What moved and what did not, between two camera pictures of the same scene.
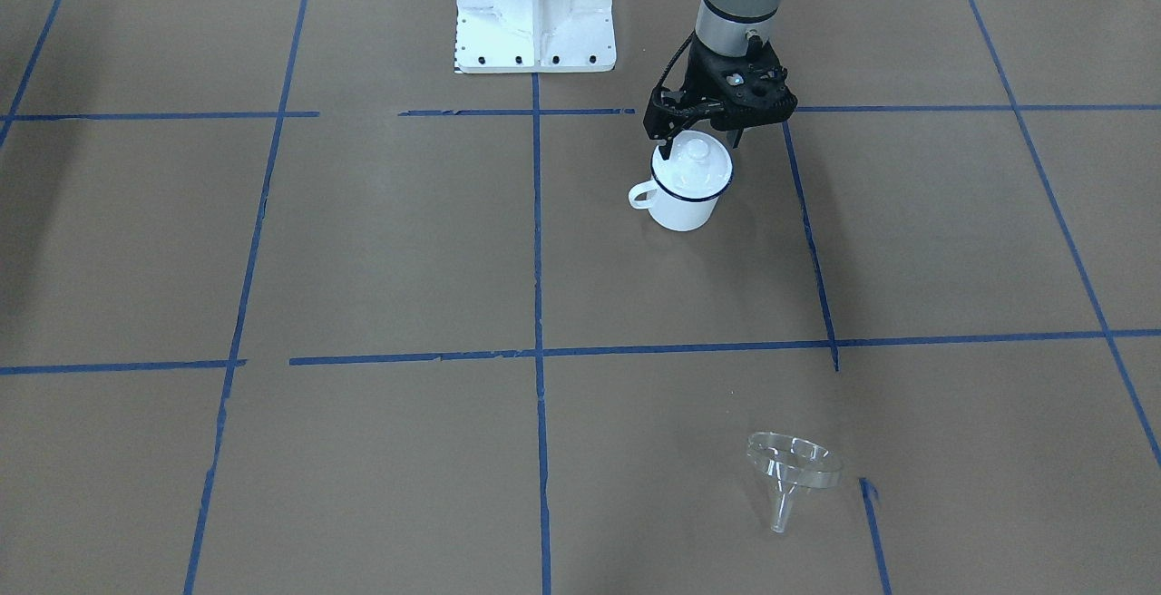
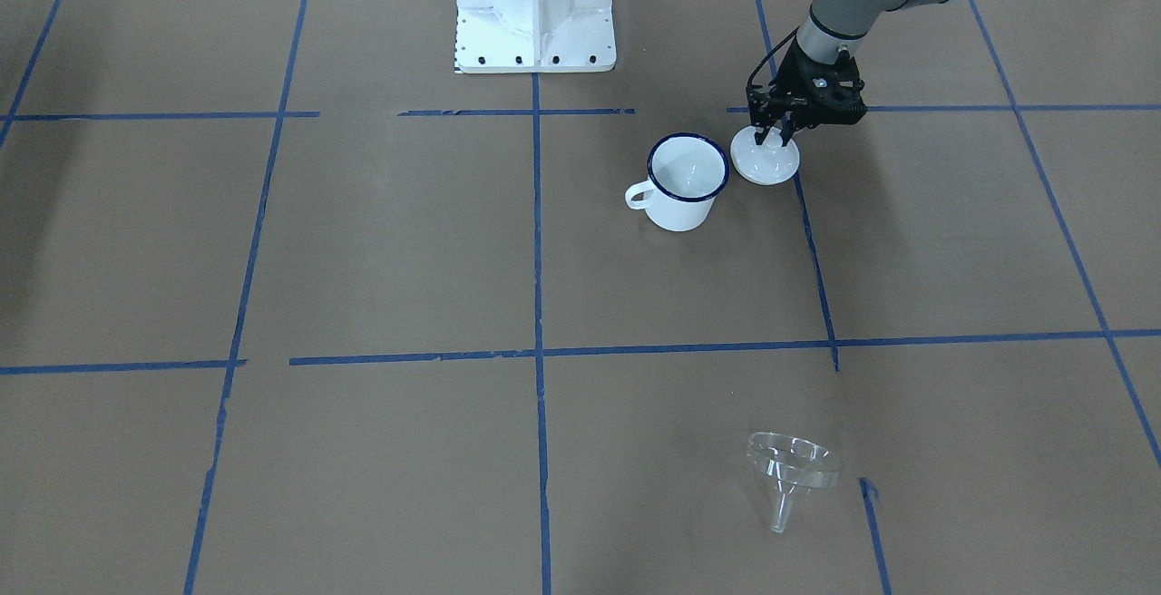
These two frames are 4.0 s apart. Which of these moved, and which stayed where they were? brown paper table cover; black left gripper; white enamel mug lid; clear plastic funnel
Moved: white enamel mug lid; black left gripper
Stayed: clear plastic funnel; brown paper table cover
